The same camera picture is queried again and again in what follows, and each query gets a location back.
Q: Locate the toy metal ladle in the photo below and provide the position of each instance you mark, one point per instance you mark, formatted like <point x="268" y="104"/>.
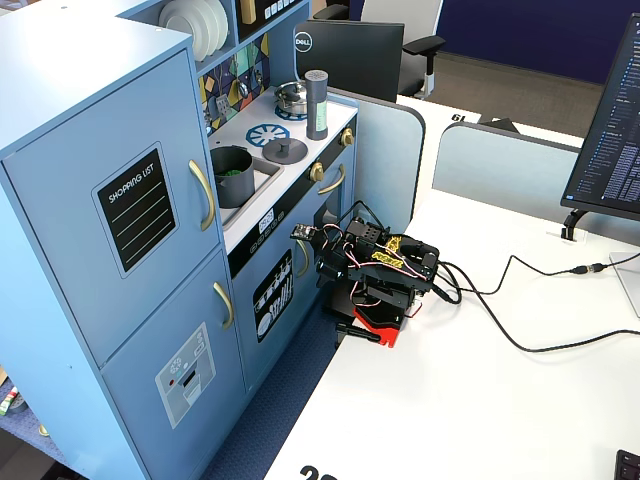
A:
<point x="243" y="89"/>

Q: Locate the rounded blue desk divider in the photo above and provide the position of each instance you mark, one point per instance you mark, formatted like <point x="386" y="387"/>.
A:
<point x="385" y="165"/>

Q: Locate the toy metal hanging utensil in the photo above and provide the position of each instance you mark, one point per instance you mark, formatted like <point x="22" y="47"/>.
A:
<point x="258" y="76"/>

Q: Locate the white toy plate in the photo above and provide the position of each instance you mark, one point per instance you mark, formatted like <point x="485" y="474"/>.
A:
<point x="212" y="25"/>
<point x="223" y="22"/>
<point x="182" y="27"/>

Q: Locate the lit computer monitor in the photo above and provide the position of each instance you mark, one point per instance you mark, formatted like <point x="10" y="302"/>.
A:
<point x="615" y="125"/>

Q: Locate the toy metal spatula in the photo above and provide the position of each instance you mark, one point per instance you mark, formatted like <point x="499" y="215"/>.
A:
<point x="222" y="106"/>

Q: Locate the steel pot with lid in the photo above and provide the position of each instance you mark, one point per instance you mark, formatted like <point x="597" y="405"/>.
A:
<point x="290" y="97"/>

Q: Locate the black keyboard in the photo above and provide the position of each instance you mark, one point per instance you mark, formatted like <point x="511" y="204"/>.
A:
<point x="629" y="466"/>

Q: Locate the gold stove knob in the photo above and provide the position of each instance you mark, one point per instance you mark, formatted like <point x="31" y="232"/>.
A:
<point x="316" y="172"/>
<point x="346" y="136"/>

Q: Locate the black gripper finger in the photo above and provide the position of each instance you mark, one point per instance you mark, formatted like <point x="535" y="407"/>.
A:
<point x="327" y="275"/>
<point x="342" y="280"/>

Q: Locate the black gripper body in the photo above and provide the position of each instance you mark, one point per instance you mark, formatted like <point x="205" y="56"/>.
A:
<point x="331" y="264"/>

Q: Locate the green red small box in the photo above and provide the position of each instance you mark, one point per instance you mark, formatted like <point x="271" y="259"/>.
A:
<point x="7" y="401"/>

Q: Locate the gray pot lid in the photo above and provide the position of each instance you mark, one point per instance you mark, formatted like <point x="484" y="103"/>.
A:
<point x="285" y="151"/>

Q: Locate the silver monitor base plate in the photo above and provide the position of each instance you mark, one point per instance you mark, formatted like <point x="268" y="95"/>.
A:
<point x="627" y="280"/>

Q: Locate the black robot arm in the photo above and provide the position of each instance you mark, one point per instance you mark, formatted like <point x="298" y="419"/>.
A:
<point x="395" y="280"/>

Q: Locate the wide blue desk divider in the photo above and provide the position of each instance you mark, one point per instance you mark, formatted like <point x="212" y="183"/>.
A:
<point x="500" y="165"/>

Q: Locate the gray pot with greens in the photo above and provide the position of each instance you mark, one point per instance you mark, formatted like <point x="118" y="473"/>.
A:
<point x="235" y="182"/>

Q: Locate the black Dell monitor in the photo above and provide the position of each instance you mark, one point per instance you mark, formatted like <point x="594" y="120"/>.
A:
<point x="350" y="60"/>

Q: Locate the white black office chair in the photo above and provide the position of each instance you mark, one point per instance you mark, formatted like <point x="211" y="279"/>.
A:
<point x="415" y="55"/>

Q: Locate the blue toy kitchen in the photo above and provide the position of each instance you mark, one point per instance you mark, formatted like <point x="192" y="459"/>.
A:
<point x="75" y="200"/>

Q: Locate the red black table clamp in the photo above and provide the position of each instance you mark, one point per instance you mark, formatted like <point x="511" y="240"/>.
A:
<point x="377" y="325"/>

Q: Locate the small wrist camera board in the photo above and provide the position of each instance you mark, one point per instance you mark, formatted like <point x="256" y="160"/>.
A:
<point x="304" y="231"/>

